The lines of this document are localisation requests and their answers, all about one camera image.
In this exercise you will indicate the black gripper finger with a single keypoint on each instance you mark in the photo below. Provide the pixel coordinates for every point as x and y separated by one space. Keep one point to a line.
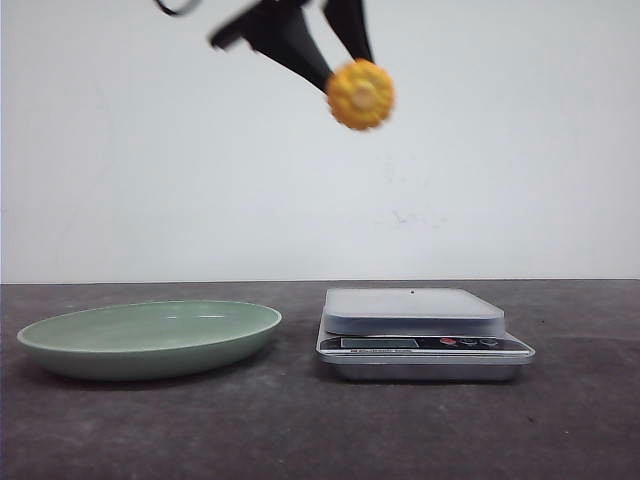
277 30
347 20

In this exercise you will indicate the yellow corn cob piece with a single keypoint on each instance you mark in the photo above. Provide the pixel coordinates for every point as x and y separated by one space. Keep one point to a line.
360 95

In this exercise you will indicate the silver digital kitchen scale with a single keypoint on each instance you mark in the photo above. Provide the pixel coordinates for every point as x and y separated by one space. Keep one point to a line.
417 334

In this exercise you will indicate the light green oval plate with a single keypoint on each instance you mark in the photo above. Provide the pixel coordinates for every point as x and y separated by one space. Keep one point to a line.
149 340

